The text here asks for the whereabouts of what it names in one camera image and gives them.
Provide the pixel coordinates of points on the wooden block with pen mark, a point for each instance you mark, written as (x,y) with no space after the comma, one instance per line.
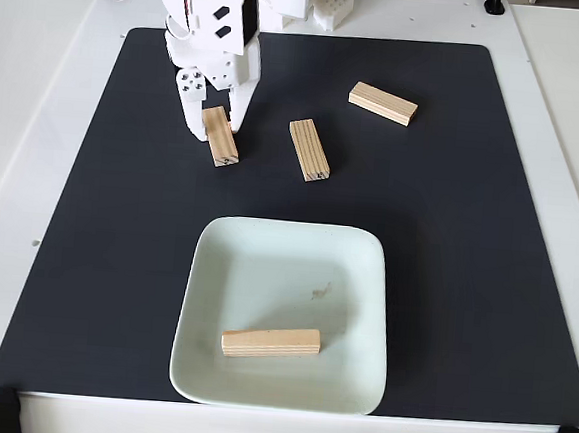
(221,141)

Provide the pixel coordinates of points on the wooden block dark grain lines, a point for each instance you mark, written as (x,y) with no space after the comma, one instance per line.
(309,150)

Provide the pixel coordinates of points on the pale green square plate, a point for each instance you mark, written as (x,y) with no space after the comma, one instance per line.
(285,276)

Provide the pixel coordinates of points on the black rubber mat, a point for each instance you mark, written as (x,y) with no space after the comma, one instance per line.
(119,213)

